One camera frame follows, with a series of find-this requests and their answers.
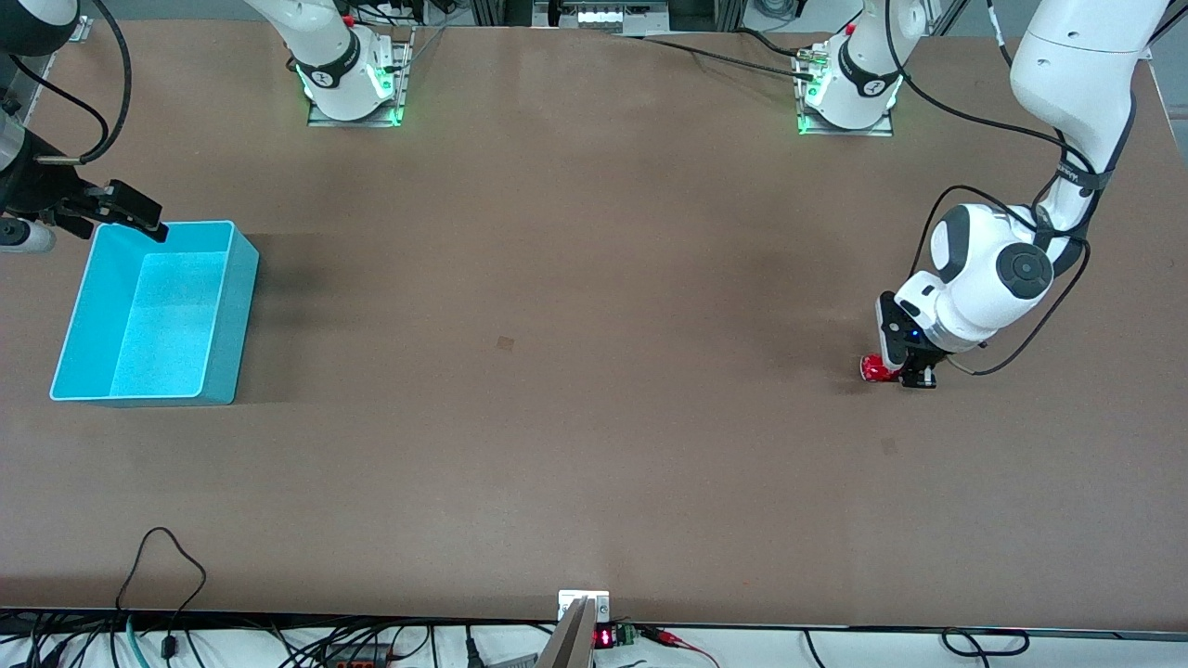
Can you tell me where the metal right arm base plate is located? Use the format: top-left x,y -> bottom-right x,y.
308,26 -> 414,128

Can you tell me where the blue plastic box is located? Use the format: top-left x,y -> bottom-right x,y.
49,220 -> 261,407

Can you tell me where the metal box with white lights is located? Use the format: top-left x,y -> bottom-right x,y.
532,0 -> 671,36

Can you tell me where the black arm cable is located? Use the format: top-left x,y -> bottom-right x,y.
7,0 -> 134,166
886,0 -> 1094,377

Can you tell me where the red clip lead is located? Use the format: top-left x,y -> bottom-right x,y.
640,626 -> 720,668

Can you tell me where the thin black looped cable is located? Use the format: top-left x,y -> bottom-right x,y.
115,527 -> 207,662

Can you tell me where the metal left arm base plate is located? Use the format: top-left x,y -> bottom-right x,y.
794,42 -> 897,137

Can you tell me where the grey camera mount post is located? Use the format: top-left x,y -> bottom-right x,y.
536,591 -> 611,668

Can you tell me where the orange black power strip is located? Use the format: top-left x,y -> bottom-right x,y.
320,643 -> 395,668

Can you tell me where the aluminium table edge rail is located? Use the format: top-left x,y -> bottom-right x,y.
14,17 -> 94,122
1137,46 -> 1188,173

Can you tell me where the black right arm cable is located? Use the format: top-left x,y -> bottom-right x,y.
7,0 -> 134,166

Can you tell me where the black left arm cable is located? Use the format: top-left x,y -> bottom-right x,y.
886,0 -> 1094,377

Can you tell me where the long black table cable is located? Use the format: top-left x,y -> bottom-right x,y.
608,33 -> 818,81

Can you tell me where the black coiled cable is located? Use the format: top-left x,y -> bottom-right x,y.
940,628 -> 1031,657

